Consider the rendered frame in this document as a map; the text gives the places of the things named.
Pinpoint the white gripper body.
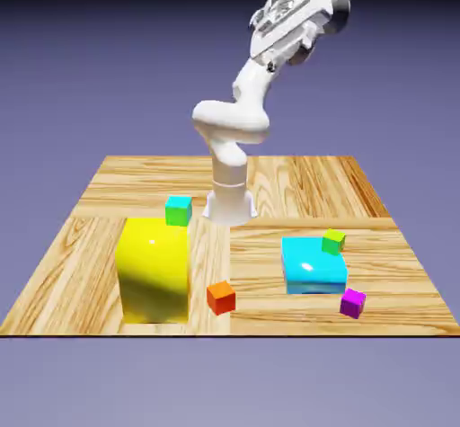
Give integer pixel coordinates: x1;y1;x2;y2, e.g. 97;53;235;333
248;0;334;62

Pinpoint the small teal green cube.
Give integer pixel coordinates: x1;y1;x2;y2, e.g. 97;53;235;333
164;195;193;227

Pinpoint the small lime green cube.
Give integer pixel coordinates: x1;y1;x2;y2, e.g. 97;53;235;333
321;228;347;256

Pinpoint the small orange cube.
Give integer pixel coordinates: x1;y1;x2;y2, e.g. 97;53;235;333
206;280;237;316

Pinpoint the small purple cube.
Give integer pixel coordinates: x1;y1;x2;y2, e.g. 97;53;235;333
339;288;367;320

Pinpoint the large cyan box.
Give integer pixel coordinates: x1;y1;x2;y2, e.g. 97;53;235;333
280;236;349;296

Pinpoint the large yellow box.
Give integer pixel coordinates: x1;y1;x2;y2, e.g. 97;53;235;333
114;217;190;325

